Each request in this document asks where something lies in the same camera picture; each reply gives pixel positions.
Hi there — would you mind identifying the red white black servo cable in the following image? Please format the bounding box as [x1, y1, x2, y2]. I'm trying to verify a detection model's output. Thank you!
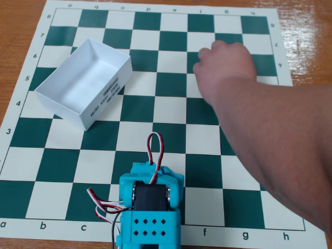
[86, 187, 130, 249]
[146, 131, 165, 185]

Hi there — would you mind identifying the white cardboard box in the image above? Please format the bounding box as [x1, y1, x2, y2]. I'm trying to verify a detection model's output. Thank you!
[34, 37, 134, 131]

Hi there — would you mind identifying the bare person forearm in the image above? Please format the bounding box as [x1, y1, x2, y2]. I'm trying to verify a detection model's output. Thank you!
[211, 77, 332, 238]

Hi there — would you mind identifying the bare person hand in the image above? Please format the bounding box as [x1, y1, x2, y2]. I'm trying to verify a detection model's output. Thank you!
[193, 40, 258, 106]

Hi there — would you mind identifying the green white chessboard mat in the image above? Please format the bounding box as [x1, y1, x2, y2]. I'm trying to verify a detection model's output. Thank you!
[0, 0, 328, 248]

